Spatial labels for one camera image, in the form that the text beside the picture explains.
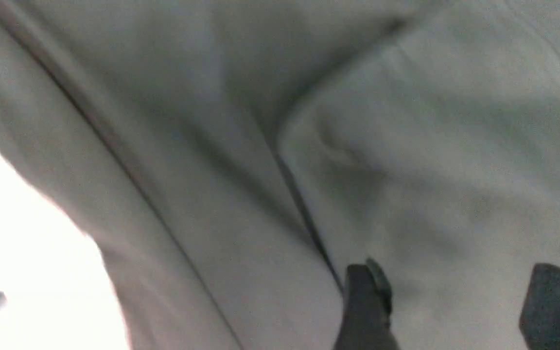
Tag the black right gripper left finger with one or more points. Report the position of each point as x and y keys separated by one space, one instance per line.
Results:
x=366 y=321

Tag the gray long-sleeve top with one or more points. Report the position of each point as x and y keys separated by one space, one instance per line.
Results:
x=231 y=158

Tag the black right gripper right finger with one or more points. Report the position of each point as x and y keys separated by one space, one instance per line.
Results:
x=540 y=316

